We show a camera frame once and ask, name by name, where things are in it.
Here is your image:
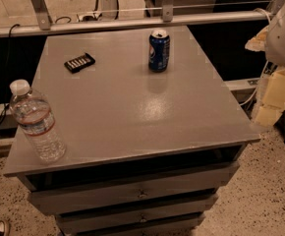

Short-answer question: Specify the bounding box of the black rxbar chocolate bar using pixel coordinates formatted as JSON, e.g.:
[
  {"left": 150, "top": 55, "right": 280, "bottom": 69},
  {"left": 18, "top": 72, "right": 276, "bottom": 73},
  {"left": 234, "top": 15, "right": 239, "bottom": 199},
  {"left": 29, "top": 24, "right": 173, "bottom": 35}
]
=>
[{"left": 64, "top": 53, "right": 95, "bottom": 74}]

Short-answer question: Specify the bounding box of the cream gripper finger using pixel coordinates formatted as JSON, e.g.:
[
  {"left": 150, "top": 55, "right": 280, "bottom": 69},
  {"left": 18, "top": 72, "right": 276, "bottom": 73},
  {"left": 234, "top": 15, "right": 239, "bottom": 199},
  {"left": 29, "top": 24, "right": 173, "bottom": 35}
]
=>
[{"left": 245, "top": 27, "right": 268, "bottom": 52}]

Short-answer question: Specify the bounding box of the metal railing frame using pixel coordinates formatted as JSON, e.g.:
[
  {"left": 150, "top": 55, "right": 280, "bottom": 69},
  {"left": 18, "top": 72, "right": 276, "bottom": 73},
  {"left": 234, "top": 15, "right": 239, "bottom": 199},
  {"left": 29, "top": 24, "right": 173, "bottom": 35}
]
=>
[{"left": 0, "top": 0, "right": 285, "bottom": 37}]

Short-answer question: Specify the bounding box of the middle grey drawer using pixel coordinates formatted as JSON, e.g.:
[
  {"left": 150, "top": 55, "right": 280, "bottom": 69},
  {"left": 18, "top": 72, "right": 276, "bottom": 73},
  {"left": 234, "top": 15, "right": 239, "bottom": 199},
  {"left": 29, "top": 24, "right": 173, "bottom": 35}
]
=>
[{"left": 54, "top": 194, "right": 219, "bottom": 235}]

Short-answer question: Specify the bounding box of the grey drawer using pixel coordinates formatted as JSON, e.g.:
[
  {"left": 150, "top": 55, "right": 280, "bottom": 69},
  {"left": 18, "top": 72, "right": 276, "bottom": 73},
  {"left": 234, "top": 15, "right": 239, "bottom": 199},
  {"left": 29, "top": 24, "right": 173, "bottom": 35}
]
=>
[
  {"left": 62, "top": 212, "right": 206, "bottom": 236},
  {"left": 28, "top": 161, "right": 239, "bottom": 214},
  {"left": 54, "top": 194, "right": 219, "bottom": 235}
]

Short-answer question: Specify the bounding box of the black cable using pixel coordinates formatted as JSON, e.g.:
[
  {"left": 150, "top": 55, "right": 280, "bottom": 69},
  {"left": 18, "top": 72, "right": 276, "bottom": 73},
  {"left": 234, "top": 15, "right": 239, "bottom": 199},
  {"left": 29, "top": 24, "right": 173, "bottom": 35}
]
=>
[{"left": 0, "top": 23, "right": 22, "bottom": 136}]

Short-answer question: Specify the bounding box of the grey drawer cabinet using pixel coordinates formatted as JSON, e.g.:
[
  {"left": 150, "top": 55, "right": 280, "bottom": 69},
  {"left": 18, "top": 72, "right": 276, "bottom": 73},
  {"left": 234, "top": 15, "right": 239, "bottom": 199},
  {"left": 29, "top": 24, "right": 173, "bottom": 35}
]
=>
[{"left": 3, "top": 26, "right": 261, "bottom": 236}]

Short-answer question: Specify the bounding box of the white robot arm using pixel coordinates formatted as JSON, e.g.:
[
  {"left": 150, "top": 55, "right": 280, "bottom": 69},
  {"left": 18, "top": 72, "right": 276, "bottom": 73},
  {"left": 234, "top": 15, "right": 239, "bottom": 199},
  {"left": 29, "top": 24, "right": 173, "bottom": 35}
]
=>
[{"left": 245, "top": 3, "right": 285, "bottom": 67}]

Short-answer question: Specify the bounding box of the blue pepsi can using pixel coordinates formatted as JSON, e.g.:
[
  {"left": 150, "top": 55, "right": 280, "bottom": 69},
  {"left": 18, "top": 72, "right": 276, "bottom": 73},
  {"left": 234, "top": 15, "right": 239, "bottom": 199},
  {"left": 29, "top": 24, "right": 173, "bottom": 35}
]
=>
[{"left": 148, "top": 29, "right": 170, "bottom": 72}]

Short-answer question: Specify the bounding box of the top grey drawer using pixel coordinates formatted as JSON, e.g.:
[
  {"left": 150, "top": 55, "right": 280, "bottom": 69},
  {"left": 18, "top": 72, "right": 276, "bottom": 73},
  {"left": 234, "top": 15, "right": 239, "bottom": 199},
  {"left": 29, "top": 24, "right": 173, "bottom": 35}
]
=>
[{"left": 28, "top": 161, "right": 239, "bottom": 214}]

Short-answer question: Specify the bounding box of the clear plastic water bottle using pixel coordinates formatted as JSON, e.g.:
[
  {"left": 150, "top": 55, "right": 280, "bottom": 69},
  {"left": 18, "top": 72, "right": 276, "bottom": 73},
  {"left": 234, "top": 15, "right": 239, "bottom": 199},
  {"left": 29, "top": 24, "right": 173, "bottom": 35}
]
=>
[{"left": 10, "top": 80, "right": 66, "bottom": 163}]

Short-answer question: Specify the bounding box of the bottom grey drawer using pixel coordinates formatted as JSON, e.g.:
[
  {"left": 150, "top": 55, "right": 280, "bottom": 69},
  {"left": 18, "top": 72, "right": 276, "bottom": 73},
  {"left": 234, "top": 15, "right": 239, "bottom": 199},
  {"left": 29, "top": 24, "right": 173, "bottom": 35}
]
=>
[{"left": 62, "top": 212, "right": 206, "bottom": 236}]

